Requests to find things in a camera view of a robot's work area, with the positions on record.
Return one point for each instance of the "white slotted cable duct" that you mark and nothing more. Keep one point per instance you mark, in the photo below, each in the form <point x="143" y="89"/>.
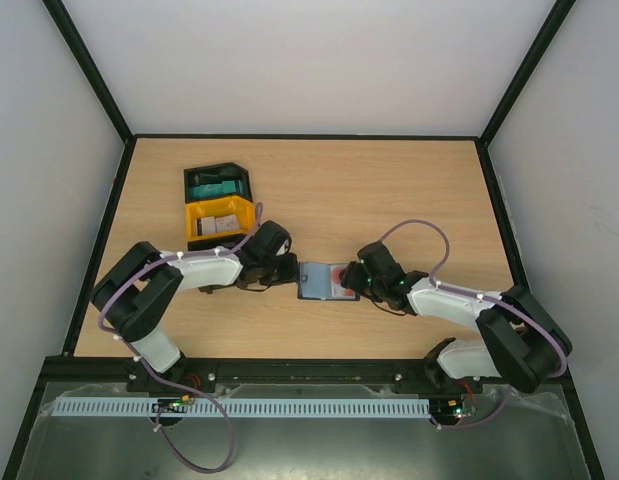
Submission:
<point x="252" y="408"/>

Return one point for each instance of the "red circle card front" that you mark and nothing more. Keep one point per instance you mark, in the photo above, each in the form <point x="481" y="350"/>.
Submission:
<point x="338" y="291"/>

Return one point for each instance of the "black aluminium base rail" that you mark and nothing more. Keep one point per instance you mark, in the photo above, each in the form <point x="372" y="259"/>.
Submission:
<point x="416" y="376"/>

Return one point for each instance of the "black bin with teal cards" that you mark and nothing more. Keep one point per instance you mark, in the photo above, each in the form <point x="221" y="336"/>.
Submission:
<point x="216" y="174"/>

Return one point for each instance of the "teal card stack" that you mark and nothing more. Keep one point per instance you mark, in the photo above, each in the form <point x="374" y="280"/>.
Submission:
<point x="213" y="190"/>

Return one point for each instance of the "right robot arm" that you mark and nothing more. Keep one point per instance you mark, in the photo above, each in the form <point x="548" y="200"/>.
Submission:
<point x="519" y="342"/>

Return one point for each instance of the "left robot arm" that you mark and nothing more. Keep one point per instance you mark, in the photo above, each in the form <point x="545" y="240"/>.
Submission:
<point x="135" y="294"/>

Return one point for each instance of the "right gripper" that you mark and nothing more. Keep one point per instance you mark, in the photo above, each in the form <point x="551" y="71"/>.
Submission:
<point x="354" y="279"/>

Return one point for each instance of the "white card stack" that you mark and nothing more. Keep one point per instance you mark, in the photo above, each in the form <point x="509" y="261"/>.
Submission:
<point x="213" y="225"/>

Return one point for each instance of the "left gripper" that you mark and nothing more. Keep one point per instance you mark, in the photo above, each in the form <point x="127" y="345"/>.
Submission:
<point x="290" y="275"/>

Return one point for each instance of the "yellow card bin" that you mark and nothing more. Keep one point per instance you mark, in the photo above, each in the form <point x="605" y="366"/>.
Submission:
<point x="222" y="206"/>

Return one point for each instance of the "black bin with red cards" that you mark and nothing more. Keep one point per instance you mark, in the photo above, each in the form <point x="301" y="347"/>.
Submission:
<point x="227" y="242"/>

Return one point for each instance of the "dark blue card holder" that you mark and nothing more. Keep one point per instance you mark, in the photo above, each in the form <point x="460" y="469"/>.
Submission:
<point x="321" y="282"/>

